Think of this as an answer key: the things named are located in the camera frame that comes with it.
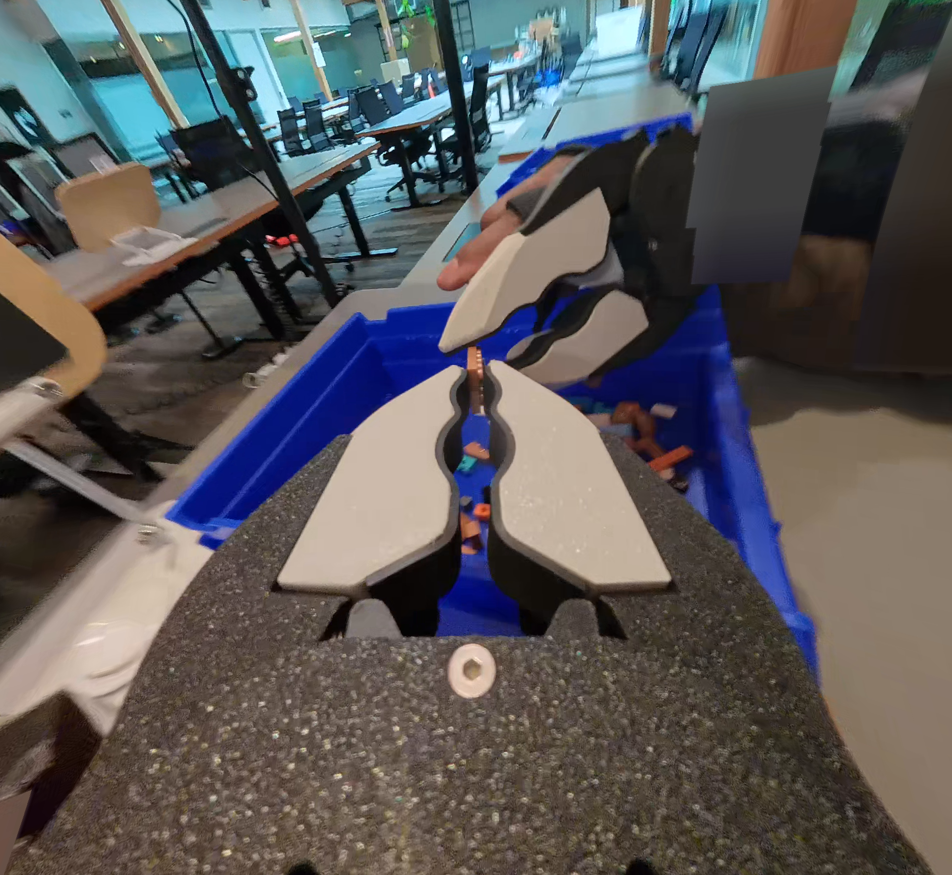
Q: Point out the long wooden desk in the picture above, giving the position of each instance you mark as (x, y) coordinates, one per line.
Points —
(312, 172)
(416, 120)

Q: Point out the open printed cardboard box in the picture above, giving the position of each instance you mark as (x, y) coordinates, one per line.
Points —
(74, 629)

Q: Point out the black plywood-edged panel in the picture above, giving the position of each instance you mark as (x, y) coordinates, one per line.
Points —
(22, 347)

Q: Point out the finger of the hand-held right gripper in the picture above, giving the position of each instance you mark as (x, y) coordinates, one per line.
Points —
(535, 257)
(595, 339)

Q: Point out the brick chunk with coloured studs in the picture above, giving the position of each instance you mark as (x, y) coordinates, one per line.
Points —
(477, 376)

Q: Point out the person's right hand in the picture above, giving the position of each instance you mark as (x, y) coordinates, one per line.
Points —
(483, 242)

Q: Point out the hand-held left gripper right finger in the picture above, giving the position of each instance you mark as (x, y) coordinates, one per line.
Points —
(573, 510)

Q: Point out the blue plastic bin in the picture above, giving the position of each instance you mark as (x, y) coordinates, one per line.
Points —
(335, 384)

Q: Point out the small blue storage bin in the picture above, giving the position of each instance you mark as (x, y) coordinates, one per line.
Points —
(595, 135)

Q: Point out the pile of loose toy bricks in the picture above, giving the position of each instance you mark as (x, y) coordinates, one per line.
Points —
(654, 455)

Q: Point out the black stand bar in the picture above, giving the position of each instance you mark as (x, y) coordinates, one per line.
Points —
(244, 82)

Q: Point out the black office chair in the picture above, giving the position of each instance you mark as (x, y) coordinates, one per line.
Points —
(291, 131)
(316, 123)
(212, 153)
(476, 108)

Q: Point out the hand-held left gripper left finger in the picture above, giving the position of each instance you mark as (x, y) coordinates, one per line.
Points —
(364, 510)

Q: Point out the black stand pole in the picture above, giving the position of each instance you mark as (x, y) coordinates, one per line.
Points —
(452, 71)

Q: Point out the clear plastic tray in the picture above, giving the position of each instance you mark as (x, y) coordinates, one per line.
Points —
(152, 246)

